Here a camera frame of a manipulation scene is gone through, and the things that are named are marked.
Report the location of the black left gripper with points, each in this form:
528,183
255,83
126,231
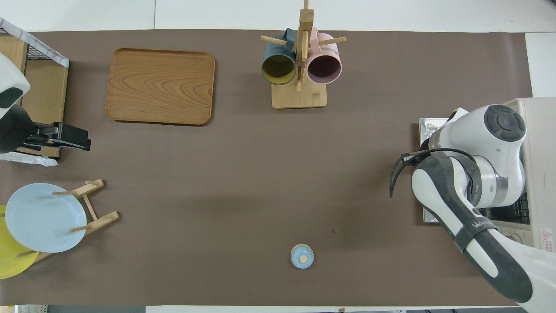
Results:
15,130

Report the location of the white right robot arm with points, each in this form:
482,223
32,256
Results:
478,139

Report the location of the cream toaster oven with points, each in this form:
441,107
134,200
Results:
543,174

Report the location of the light blue plate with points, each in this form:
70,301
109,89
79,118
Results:
43,219

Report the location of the wooden plate rack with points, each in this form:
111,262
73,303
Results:
104,219

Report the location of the wooden tray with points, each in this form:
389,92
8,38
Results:
160,87

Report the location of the yellow plate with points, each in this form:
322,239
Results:
11,261

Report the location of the brown table mat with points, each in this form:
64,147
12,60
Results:
260,182

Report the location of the dark teal mug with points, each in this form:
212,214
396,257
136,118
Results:
278,68

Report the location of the wooden mug tree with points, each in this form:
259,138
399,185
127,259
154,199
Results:
299,98

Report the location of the small blue dome bell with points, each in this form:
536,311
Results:
302,256

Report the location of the pink mug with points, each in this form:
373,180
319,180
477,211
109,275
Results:
325,67

